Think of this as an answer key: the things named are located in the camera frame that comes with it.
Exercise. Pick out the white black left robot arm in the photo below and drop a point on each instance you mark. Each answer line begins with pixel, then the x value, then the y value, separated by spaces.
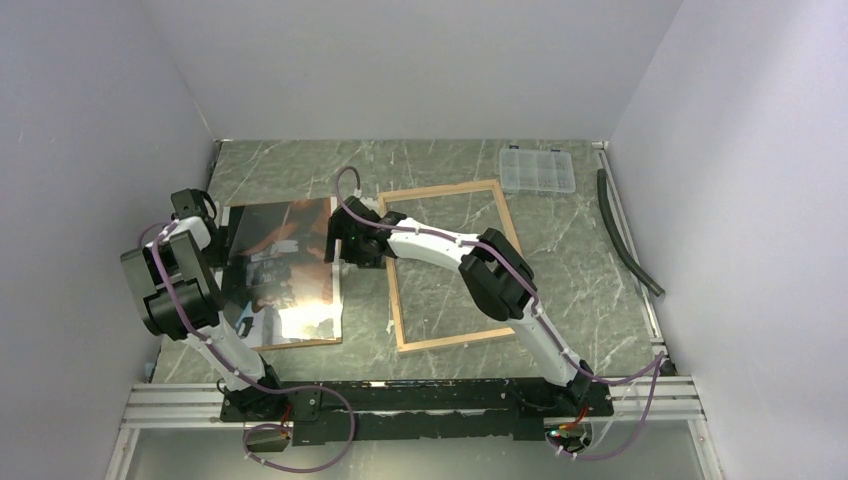
pixel 177 296

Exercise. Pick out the clear plastic compartment box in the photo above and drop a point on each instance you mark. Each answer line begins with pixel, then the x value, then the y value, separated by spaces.
pixel 524 171

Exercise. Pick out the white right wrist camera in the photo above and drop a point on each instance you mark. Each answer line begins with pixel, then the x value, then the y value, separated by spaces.
pixel 370 203

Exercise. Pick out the aluminium extrusion rail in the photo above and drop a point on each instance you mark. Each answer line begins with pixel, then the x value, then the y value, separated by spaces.
pixel 667 398

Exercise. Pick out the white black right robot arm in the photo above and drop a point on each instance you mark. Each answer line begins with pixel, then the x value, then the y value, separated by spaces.
pixel 498 279

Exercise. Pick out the white wooden picture frame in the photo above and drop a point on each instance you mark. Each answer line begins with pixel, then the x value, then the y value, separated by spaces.
pixel 383 200

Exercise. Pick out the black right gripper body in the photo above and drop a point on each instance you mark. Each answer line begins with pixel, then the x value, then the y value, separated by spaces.
pixel 351 249

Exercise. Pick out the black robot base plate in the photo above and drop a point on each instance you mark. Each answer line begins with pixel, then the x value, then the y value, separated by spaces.
pixel 318 417

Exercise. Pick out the glossy photo print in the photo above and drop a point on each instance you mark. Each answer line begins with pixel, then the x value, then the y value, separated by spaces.
pixel 285 265

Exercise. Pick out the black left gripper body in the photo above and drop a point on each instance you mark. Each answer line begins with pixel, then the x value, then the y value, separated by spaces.
pixel 216 253

